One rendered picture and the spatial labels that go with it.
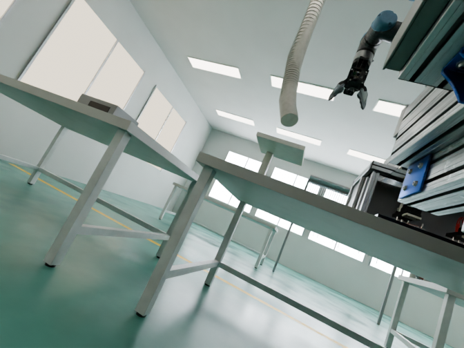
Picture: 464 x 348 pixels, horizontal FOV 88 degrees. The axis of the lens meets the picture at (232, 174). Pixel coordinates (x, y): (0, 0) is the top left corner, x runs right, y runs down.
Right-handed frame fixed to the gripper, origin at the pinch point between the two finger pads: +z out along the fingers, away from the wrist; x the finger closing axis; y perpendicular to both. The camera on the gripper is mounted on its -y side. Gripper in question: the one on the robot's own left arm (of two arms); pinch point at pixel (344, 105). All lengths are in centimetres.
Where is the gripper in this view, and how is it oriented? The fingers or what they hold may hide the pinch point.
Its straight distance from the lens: 117.8
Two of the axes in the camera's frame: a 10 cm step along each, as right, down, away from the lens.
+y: -1.8, -2.7, -9.4
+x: 8.9, 3.5, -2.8
